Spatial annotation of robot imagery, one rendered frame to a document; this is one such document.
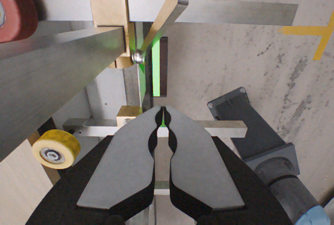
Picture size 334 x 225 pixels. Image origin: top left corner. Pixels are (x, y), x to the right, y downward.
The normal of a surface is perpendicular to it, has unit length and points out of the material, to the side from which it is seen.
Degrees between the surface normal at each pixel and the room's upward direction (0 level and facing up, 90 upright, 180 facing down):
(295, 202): 89
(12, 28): 0
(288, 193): 93
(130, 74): 0
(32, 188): 0
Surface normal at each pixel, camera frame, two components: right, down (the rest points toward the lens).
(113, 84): 0.01, 0.47
